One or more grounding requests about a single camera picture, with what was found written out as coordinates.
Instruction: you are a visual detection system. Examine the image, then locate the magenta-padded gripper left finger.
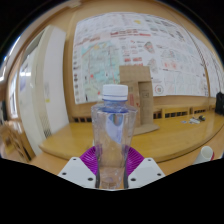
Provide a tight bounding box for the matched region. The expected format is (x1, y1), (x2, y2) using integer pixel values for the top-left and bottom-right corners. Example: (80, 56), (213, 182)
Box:
(57, 145), (98, 190)

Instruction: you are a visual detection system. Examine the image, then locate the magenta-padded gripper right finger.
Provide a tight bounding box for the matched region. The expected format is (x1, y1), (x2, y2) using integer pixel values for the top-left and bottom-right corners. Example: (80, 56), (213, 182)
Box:
(124, 146), (166, 190)

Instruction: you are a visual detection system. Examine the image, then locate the clear plastic water bottle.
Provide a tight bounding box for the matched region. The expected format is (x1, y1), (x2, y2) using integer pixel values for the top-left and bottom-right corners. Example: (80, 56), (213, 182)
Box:
(90, 83), (138, 190)

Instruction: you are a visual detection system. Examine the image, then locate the white mug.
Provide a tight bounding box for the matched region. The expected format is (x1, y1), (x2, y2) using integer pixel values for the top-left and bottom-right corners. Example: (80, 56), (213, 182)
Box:
(193, 145), (215, 165)

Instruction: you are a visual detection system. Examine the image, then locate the wooden chair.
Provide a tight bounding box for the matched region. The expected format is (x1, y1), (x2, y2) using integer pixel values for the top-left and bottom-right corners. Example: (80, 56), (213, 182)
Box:
(0, 120), (35, 162)

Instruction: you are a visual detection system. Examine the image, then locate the marker pen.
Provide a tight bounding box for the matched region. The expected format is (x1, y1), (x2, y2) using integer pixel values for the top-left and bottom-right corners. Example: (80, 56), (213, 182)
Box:
(188, 116), (200, 125)

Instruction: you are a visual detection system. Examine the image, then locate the brown cardboard box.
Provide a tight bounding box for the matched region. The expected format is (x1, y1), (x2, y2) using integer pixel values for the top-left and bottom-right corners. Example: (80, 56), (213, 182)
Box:
(119, 65), (160, 136)

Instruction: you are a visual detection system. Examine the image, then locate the black bag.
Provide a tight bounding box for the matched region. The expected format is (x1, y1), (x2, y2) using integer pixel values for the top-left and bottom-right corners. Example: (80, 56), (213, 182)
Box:
(214, 91), (224, 116)

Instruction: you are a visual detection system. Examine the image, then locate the narrow printed wall poster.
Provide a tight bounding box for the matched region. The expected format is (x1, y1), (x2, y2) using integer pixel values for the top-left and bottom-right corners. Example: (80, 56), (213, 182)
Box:
(209, 54), (224, 98)

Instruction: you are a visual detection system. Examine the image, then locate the large printed wall poster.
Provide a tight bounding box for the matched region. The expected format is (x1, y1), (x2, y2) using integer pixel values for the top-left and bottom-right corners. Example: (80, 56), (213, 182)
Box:
(72, 12), (211, 105)

